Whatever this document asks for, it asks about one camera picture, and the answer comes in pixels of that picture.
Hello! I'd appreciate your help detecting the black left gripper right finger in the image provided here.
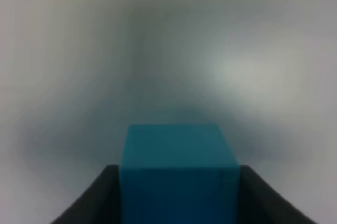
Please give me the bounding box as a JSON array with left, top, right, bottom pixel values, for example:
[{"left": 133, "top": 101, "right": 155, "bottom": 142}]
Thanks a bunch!
[{"left": 237, "top": 165, "right": 315, "bottom": 224}]

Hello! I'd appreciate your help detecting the blue block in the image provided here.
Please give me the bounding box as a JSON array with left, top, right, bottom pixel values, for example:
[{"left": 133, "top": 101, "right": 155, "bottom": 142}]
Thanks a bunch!
[{"left": 119, "top": 124, "right": 240, "bottom": 223}]

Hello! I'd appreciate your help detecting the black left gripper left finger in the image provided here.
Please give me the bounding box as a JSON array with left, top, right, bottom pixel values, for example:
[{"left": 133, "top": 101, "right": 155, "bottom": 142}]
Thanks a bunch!
[{"left": 53, "top": 165, "right": 121, "bottom": 224}]

